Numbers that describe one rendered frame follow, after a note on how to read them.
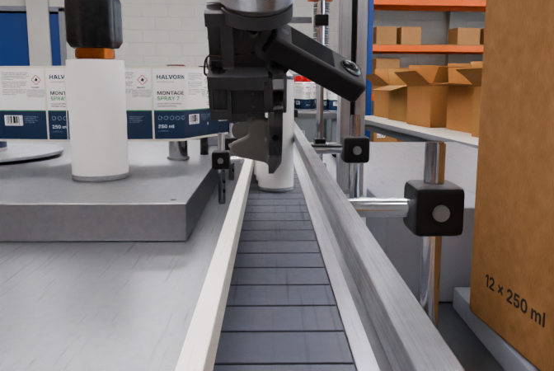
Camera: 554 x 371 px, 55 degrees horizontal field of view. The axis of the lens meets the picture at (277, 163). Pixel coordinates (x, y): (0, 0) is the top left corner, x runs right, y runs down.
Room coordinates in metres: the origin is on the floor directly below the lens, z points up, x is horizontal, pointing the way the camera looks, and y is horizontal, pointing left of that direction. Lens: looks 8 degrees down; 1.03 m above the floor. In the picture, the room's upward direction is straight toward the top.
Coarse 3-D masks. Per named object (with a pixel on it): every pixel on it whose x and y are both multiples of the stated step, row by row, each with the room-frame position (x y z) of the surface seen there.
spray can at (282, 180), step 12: (288, 72) 0.75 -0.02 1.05; (288, 84) 0.74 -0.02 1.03; (288, 96) 0.74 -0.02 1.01; (288, 108) 0.74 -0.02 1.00; (288, 120) 0.74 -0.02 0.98; (288, 132) 0.74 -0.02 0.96; (288, 144) 0.74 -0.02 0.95; (288, 156) 0.74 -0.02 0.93; (264, 168) 0.74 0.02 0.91; (288, 168) 0.74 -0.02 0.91; (264, 180) 0.74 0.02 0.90; (276, 180) 0.73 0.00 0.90; (288, 180) 0.74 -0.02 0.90
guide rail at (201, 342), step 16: (240, 176) 0.66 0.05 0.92; (240, 192) 0.56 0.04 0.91; (240, 208) 0.49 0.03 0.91; (224, 224) 0.43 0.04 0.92; (240, 224) 0.47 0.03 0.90; (224, 240) 0.38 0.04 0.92; (224, 256) 0.34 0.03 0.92; (208, 272) 0.32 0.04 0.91; (224, 272) 0.31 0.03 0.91; (208, 288) 0.29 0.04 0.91; (224, 288) 0.30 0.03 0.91; (208, 304) 0.27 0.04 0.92; (224, 304) 0.30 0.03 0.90; (192, 320) 0.25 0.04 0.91; (208, 320) 0.25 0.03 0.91; (192, 336) 0.23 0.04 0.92; (208, 336) 0.23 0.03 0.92; (192, 352) 0.22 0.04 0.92; (208, 352) 0.22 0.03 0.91; (176, 368) 0.20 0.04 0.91; (192, 368) 0.20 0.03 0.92; (208, 368) 0.22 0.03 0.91
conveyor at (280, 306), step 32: (256, 192) 0.73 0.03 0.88; (288, 192) 0.73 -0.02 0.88; (256, 224) 0.56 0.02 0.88; (288, 224) 0.56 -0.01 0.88; (256, 256) 0.45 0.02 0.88; (288, 256) 0.45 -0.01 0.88; (320, 256) 0.45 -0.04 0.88; (256, 288) 0.38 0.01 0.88; (288, 288) 0.38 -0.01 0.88; (320, 288) 0.38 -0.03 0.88; (224, 320) 0.32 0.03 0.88; (256, 320) 0.32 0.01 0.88; (288, 320) 0.32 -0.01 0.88; (320, 320) 0.32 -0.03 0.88; (224, 352) 0.28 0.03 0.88; (256, 352) 0.28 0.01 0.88; (288, 352) 0.28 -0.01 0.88; (320, 352) 0.28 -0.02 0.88
